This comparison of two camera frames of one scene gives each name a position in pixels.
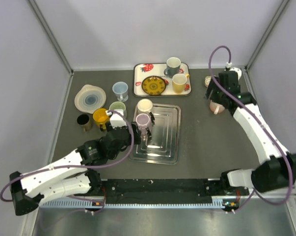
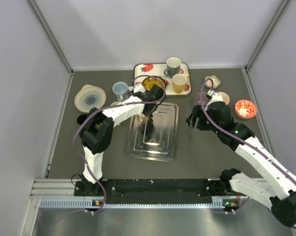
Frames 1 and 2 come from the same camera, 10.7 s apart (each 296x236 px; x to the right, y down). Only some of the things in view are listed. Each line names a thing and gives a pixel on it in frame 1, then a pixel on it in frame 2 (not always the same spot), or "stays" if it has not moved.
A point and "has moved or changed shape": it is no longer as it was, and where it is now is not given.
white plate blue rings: [90, 98] stays
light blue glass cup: [121, 89] stays
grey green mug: [173, 64] stays
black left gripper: [137, 138] → [147, 113]
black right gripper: [212, 86] → [198, 111]
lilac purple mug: [143, 121] → [198, 98]
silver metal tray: [164, 147] stays
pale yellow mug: [178, 81] stays
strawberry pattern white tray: [142, 71] stays
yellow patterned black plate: [153, 85] stays
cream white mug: [144, 106] has moved or changed shape
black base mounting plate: [160, 191] stays
